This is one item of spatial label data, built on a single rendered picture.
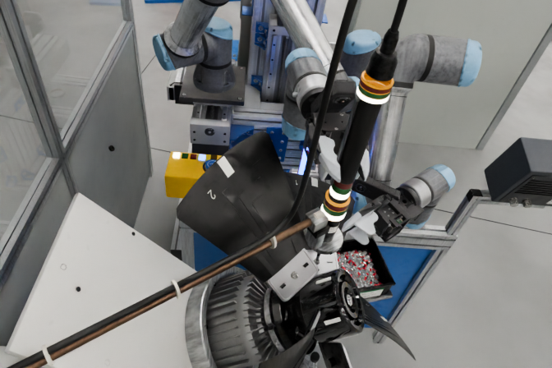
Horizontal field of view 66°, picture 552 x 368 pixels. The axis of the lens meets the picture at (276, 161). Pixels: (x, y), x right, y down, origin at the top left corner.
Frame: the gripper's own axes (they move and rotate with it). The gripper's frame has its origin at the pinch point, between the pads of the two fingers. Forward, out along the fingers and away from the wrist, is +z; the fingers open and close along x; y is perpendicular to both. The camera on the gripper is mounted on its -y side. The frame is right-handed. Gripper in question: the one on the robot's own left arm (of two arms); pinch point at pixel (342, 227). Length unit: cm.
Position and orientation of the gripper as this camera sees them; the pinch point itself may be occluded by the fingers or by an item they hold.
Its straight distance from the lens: 97.7
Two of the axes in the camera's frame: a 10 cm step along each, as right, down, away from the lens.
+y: 5.8, 6.8, -4.4
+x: -1.7, 6.3, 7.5
